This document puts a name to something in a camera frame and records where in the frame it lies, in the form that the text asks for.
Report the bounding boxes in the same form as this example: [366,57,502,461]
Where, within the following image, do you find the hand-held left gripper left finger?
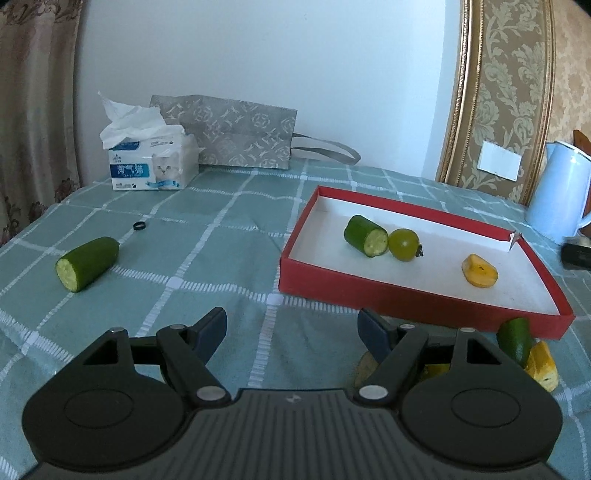
[76,307,232,409]

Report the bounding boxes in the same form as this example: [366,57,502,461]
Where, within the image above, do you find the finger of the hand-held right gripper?
[561,237,591,271]

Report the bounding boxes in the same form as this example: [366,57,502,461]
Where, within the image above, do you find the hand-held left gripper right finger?
[352,308,511,409]

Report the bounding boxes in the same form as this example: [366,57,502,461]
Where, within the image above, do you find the small olive-brown fruit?
[353,351,452,389]

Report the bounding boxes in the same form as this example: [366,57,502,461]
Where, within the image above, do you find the red shallow cardboard box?
[278,185,576,342]

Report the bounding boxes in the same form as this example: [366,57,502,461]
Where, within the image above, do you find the green tomato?
[387,228,424,264]

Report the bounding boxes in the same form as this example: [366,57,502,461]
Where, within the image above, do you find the cut cucumber piece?
[55,237,121,293]
[496,318,537,368]
[344,215,389,258]

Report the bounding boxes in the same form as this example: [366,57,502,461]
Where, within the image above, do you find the yellow fruit piece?
[524,340,559,393]
[462,254,499,289]

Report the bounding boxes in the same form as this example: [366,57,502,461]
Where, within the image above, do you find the green checked tablecloth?
[0,159,591,467]

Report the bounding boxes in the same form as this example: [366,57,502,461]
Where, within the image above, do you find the light blue electric kettle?
[525,141,591,245]

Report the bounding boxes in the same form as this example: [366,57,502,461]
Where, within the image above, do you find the white blue tissue pack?
[97,90,200,191]

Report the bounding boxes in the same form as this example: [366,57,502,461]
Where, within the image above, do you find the grey patterned gift bag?
[150,95,362,171]

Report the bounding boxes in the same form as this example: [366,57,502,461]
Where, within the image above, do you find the beige floral curtain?
[0,0,86,252]

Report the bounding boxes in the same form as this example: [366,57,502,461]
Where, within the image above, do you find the white wall switch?
[479,141,523,182]

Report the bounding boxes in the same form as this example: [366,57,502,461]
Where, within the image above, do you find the gold ornate wall trim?
[436,0,557,206]

